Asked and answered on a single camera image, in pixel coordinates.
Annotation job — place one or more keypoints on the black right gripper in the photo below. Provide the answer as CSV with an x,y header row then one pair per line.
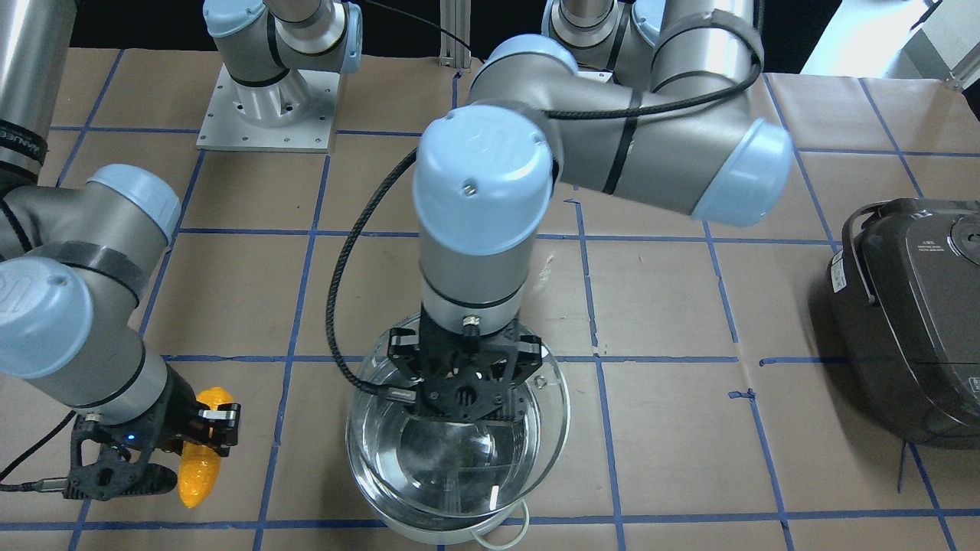
x,y
175,404

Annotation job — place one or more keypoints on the yellow plastic corn cob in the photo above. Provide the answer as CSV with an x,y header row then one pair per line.
x,y
197,473

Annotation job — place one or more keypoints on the glass pot lid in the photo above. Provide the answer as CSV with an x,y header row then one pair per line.
x,y
466,426

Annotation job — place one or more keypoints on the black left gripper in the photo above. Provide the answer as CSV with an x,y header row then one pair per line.
x,y
401,350

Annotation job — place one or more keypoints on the dark grey rice cooker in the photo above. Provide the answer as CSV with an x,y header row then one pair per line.
x,y
904,291

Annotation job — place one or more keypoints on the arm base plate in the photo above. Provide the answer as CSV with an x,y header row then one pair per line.
x,y
596,76
294,115

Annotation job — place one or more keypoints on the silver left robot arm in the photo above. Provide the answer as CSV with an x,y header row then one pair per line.
x,y
646,102

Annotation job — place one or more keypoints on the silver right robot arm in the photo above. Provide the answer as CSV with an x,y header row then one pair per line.
x,y
75,264

